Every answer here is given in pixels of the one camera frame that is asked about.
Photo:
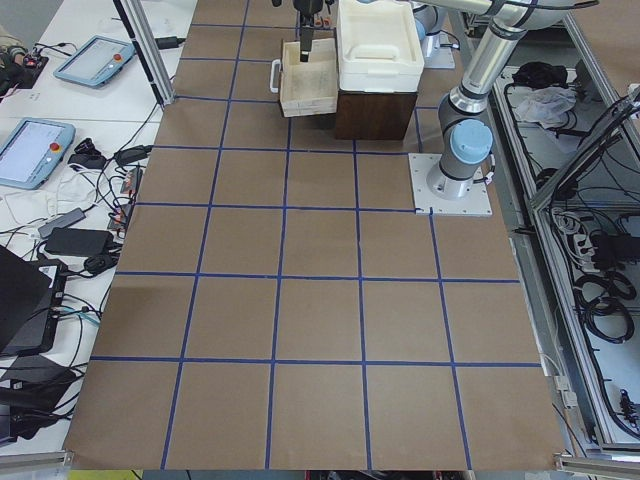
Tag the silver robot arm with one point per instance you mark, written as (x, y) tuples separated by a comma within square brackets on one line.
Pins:
[(467, 140)]

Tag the blue teach pendant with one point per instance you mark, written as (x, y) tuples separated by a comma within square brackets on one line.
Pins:
[(96, 62), (32, 152)]

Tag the dark brown wooden cabinet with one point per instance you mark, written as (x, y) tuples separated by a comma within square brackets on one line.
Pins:
[(373, 116)]

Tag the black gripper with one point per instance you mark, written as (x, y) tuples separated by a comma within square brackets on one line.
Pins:
[(308, 6)]

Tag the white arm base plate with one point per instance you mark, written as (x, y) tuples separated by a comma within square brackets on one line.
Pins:
[(436, 194)]

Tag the black laptop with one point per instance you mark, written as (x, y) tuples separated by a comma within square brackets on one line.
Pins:
[(30, 293)]

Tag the near blue teach pendant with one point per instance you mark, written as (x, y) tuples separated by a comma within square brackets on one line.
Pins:
[(32, 152)]

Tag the far blue teach pendant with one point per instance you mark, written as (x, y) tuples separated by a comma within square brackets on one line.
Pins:
[(96, 62)]

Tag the white crumpled cloth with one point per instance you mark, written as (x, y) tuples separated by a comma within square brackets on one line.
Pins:
[(548, 107)]

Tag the black power adapter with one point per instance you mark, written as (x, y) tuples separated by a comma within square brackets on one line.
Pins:
[(78, 242)]

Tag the aluminium frame post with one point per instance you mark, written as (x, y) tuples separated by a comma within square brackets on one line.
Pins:
[(136, 24)]

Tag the white foam box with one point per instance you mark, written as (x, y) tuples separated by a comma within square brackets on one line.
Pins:
[(378, 46)]

